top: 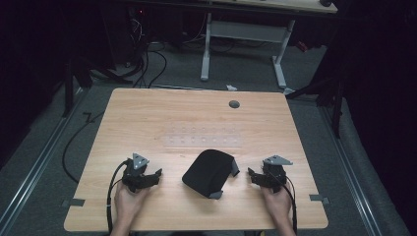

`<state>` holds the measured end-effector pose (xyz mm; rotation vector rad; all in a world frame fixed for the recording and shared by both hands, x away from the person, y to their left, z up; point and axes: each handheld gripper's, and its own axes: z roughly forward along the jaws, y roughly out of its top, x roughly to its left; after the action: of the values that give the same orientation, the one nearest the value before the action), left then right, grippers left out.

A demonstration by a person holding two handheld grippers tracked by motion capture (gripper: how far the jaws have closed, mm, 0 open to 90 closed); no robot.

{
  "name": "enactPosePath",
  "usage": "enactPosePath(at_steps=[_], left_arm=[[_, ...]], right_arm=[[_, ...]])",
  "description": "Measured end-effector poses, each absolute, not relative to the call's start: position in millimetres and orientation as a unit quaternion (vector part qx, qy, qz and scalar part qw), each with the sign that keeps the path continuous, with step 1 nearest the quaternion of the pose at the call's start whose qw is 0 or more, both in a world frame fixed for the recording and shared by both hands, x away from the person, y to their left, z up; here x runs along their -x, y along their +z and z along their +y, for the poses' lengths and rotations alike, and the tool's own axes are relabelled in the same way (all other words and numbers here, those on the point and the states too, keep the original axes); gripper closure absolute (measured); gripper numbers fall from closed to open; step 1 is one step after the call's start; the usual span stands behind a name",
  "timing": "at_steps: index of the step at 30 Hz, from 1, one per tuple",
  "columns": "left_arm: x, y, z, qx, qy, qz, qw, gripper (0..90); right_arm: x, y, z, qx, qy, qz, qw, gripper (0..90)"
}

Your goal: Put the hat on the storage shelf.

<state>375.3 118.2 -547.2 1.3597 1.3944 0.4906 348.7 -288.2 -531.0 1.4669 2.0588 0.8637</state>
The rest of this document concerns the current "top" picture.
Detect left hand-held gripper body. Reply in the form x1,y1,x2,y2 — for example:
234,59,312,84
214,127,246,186
121,152,155,194

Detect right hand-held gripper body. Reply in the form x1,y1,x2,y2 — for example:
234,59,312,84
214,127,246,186
261,154,294,194

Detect black padded pouch grey straps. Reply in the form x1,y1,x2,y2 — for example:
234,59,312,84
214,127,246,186
181,148,241,201

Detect person's right hand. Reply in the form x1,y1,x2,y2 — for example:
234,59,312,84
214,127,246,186
260,186,293,228

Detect person's left hand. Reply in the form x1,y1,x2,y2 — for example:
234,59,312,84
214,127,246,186
114,180,150,228

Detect grey tape strip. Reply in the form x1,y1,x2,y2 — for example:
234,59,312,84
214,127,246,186
61,198,87,208
309,194,330,206

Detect clear dimpled plastic tray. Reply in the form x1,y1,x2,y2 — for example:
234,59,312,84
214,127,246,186
162,125,244,149

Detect black metal stand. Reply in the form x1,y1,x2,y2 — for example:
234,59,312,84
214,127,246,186
284,73,349,140
61,54,134,119

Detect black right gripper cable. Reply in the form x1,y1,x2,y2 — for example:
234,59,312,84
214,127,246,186
268,171,299,236

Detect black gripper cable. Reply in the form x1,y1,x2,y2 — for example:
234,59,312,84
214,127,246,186
105,159,132,234
268,171,299,236

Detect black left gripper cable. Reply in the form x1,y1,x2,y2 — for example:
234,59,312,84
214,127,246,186
105,159,132,234

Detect black floor cable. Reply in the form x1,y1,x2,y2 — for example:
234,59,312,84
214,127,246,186
61,110,106,185

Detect metal floor rail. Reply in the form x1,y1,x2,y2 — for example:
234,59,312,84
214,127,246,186
0,88,87,230
319,104,385,236

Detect bundle of black cables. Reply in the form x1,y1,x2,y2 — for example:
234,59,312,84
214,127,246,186
126,8,169,89

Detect white desk frame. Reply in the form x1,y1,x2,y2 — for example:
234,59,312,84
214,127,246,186
200,0,339,90

